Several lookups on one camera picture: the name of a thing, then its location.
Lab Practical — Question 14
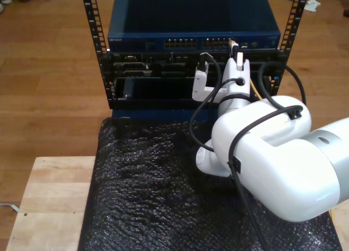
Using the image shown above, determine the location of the black bubble wrap mat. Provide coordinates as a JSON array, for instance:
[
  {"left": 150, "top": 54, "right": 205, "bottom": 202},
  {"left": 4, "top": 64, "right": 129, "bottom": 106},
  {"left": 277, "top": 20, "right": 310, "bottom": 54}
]
[{"left": 77, "top": 116, "right": 343, "bottom": 251}]

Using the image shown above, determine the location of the black perforated rack post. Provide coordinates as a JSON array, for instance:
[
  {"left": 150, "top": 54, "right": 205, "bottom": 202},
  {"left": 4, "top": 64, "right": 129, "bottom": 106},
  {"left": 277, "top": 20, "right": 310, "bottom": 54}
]
[
  {"left": 80, "top": 0, "right": 115, "bottom": 110},
  {"left": 268, "top": 0, "right": 310, "bottom": 98}
]

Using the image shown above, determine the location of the blue network switch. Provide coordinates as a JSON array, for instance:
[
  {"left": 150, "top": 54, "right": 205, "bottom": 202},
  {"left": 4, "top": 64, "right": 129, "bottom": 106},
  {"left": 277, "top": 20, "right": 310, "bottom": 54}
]
[{"left": 107, "top": 0, "right": 281, "bottom": 53}]

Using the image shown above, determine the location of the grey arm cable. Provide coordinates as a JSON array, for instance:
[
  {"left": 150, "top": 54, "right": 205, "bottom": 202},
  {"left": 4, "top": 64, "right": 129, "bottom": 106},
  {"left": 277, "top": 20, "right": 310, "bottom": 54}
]
[{"left": 0, "top": 202, "right": 20, "bottom": 211}]

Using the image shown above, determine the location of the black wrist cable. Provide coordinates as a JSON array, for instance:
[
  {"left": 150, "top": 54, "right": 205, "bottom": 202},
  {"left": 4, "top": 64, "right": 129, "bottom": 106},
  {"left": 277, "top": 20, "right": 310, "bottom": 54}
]
[{"left": 189, "top": 77, "right": 246, "bottom": 154}]

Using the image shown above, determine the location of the blue rack base plate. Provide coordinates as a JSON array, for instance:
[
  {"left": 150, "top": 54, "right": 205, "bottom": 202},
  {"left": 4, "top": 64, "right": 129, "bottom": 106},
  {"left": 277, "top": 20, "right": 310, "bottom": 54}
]
[{"left": 111, "top": 107, "right": 220, "bottom": 123}]

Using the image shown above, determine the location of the black rack server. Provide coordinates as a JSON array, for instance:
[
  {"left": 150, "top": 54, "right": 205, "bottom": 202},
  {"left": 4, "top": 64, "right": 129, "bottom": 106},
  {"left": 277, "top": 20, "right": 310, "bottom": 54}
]
[{"left": 99, "top": 51, "right": 286, "bottom": 80}]

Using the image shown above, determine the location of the black rack shelf tray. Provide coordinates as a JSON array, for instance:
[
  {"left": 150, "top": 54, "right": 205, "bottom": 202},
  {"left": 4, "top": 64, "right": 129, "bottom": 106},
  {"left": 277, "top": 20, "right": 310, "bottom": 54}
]
[{"left": 109, "top": 76, "right": 275, "bottom": 110}]

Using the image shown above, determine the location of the crumpled white paper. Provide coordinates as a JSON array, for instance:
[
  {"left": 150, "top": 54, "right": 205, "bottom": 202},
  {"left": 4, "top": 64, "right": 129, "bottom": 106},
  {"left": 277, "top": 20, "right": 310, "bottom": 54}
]
[{"left": 304, "top": 0, "right": 322, "bottom": 13}]

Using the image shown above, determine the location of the black camera cable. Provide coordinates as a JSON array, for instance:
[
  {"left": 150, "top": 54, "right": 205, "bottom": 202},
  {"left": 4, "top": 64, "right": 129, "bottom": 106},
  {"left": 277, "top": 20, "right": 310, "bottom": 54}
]
[{"left": 200, "top": 51, "right": 308, "bottom": 251}]

